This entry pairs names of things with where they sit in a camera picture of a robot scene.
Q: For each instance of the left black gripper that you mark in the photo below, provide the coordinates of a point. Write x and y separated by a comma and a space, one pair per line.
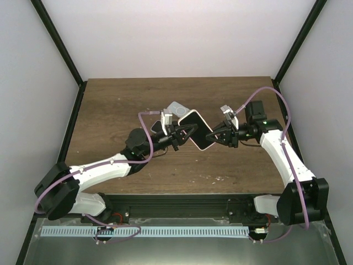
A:
178, 137

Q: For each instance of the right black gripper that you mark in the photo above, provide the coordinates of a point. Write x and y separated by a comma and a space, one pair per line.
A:
230, 137

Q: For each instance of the beige phone case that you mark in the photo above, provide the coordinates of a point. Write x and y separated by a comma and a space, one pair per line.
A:
202, 121

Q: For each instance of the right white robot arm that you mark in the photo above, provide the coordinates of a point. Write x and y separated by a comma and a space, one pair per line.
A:
305, 196

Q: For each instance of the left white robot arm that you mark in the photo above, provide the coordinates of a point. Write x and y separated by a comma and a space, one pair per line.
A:
62, 190

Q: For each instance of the phone in clear case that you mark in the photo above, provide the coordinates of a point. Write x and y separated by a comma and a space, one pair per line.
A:
178, 109

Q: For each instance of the metal front plate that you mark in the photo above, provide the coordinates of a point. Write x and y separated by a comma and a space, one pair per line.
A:
282, 246

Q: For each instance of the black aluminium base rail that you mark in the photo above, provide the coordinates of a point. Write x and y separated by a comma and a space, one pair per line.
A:
235, 208

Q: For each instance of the light blue slotted cable duct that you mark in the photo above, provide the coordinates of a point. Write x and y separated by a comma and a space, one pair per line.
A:
147, 231

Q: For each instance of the right black frame post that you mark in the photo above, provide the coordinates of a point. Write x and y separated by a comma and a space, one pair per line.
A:
300, 38

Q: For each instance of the black frame post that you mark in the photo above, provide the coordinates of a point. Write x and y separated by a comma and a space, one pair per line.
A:
56, 38
300, 38

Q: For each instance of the left black frame post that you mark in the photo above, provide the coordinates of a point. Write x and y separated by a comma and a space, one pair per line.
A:
56, 38

